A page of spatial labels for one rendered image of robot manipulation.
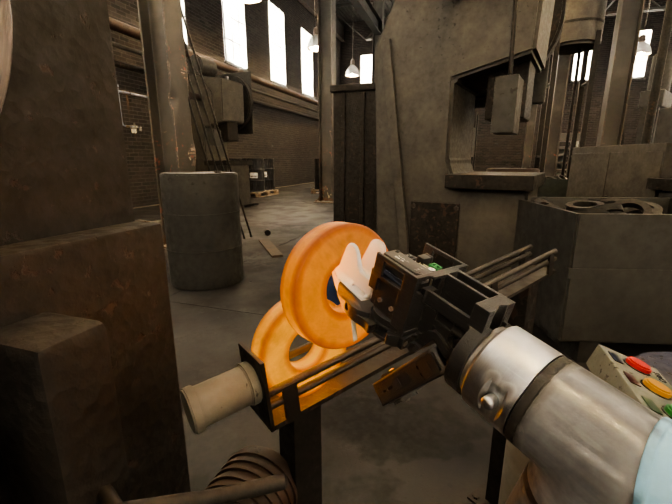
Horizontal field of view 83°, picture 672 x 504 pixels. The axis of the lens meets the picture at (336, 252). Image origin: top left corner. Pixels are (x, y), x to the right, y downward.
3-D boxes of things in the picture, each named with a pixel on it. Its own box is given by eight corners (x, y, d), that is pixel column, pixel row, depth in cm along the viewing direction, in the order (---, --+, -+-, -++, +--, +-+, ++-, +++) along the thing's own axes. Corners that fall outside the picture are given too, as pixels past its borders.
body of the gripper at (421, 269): (424, 239, 40) (532, 299, 31) (405, 307, 43) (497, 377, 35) (369, 249, 35) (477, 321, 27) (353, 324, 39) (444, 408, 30)
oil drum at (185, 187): (152, 287, 298) (139, 171, 277) (201, 267, 352) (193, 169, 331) (217, 295, 279) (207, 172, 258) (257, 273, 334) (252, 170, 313)
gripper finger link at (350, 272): (341, 225, 45) (395, 259, 38) (334, 269, 47) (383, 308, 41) (319, 227, 43) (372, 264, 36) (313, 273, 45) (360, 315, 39)
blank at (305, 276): (267, 237, 41) (283, 240, 39) (371, 209, 50) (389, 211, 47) (289, 361, 45) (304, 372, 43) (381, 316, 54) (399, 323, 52)
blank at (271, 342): (287, 407, 59) (299, 418, 56) (227, 350, 51) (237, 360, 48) (350, 333, 65) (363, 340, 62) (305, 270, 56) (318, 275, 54)
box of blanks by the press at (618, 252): (554, 363, 186) (578, 206, 168) (495, 302, 267) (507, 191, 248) (777, 370, 180) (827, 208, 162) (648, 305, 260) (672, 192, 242)
